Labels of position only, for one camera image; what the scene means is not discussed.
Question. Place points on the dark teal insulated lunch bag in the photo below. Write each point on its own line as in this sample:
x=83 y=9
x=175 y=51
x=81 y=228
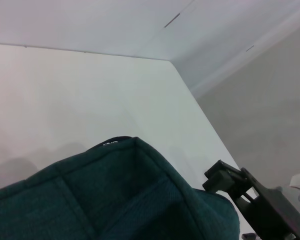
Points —
x=115 y=195

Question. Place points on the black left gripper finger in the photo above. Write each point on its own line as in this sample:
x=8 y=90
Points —
x=265 y=212

